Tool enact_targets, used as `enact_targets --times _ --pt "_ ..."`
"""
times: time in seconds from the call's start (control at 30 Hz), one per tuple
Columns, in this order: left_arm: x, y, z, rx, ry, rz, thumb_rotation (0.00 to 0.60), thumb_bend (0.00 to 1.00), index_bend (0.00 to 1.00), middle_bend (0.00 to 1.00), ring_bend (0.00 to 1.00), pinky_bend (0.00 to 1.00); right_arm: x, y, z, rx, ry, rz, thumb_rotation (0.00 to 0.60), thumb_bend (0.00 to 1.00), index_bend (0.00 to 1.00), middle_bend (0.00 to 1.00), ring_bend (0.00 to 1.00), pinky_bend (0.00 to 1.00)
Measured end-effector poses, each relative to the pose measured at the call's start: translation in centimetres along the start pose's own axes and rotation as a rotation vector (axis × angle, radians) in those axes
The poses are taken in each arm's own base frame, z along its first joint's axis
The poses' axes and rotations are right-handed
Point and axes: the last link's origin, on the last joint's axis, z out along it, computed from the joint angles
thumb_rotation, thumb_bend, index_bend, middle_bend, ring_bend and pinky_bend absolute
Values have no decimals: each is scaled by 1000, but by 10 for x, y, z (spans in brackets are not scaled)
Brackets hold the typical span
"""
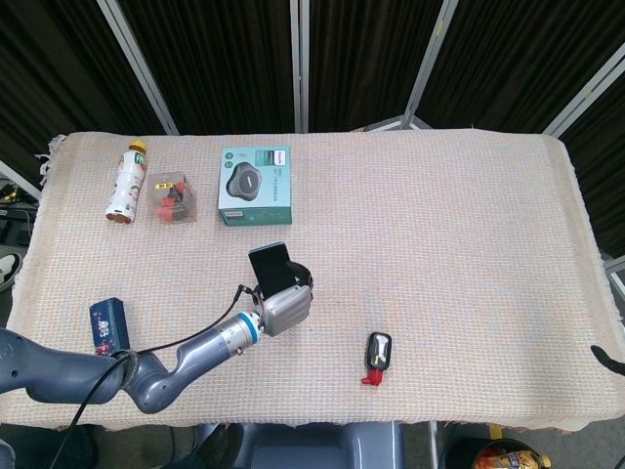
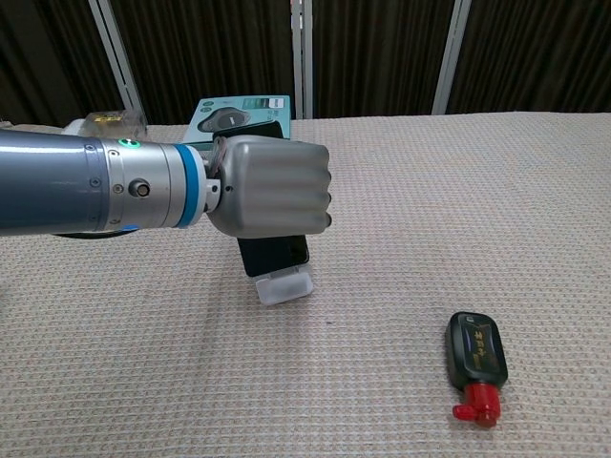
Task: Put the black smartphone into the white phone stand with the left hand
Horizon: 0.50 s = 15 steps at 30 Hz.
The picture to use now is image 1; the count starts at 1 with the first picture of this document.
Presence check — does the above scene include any black fabric partition panel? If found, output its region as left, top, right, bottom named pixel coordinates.
left=0, top=0, right=167, bottom=177
left=116, top=0, right=294, bottom=136
left=414, top=0, right=625, bottom=133
left=310, top=0, right=445, bottom=133
left=561, top=72, right=625, bottom=260

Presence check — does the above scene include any orange snack bag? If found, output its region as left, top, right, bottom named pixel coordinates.
left=472, top=438, right=553, bottom=469

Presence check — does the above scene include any teal Philips product box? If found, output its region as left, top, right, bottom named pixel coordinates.
left=217, top=145, right=294, bottom=228

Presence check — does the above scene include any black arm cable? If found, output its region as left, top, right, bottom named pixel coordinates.
left=65, top=283, right=260, bottom=432

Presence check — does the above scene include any white and black shoe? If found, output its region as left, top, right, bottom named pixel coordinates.
left=0, top=252, right=21, bottom=293

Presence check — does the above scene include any clear bag of red snacks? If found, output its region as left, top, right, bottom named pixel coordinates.
left=146, top=170, right=199, bottom=226

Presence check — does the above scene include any white drink bottle yellow cap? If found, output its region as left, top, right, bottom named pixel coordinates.
left=104, top=140, right=149, bottom=226

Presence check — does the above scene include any grey robot torso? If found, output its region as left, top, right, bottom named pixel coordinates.
left=233, top=420, right=406, bottom=469

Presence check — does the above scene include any grey metal partition post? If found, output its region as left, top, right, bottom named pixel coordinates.
left=289, top=0, right=312, bottom=133
left=97, top=0, right=180, bottom=136
left=402, top=0, right=460, bottom=129
left=541, top=48, right=625, bottom=138

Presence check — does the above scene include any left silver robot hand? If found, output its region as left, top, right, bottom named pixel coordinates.
left=257, top=261, right=315, bottom=338

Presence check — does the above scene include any black and red small tool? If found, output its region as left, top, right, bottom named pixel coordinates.
left=360, top=331, right=395, bottom=387

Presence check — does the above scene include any dark blue printed box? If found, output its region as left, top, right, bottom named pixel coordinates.
left=89, top=296, right=132, bottom=356

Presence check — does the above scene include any beige woven tablecloth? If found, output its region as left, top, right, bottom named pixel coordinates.
left=0, top=127, right=625, bottom=434

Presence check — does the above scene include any black smartphone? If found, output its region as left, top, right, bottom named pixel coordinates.
left=247, top=240, right=298, bottom=300

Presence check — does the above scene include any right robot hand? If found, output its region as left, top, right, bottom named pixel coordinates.
left=590, top=344, right=625, bottom=377

